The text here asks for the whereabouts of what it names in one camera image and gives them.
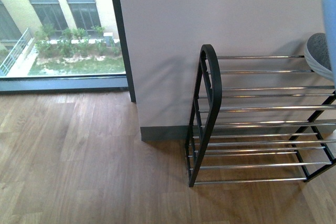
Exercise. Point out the black metal shoe rack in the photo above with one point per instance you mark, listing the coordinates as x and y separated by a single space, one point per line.
259 119

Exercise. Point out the light blue slipper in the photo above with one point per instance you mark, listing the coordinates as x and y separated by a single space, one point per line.
329 23

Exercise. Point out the grey sneaker with side view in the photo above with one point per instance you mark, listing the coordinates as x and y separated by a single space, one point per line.
318 51

